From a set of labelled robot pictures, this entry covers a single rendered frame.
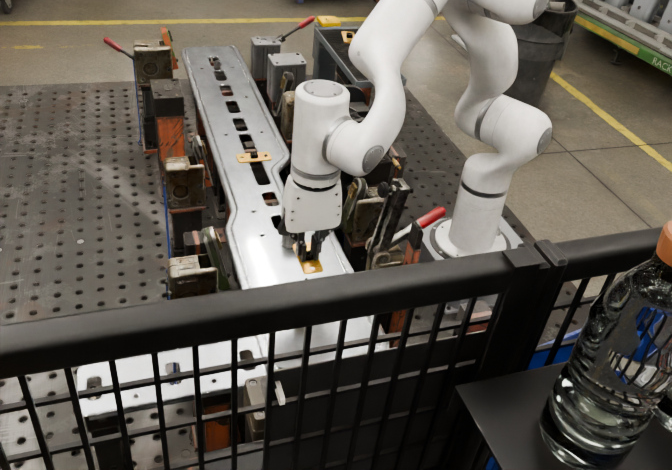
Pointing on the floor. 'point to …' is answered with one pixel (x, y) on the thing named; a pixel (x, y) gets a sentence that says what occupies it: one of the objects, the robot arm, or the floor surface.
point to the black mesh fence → (308, 310)
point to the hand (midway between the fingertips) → (308, 247)
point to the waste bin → (542, 47)
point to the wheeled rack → (624, 30)
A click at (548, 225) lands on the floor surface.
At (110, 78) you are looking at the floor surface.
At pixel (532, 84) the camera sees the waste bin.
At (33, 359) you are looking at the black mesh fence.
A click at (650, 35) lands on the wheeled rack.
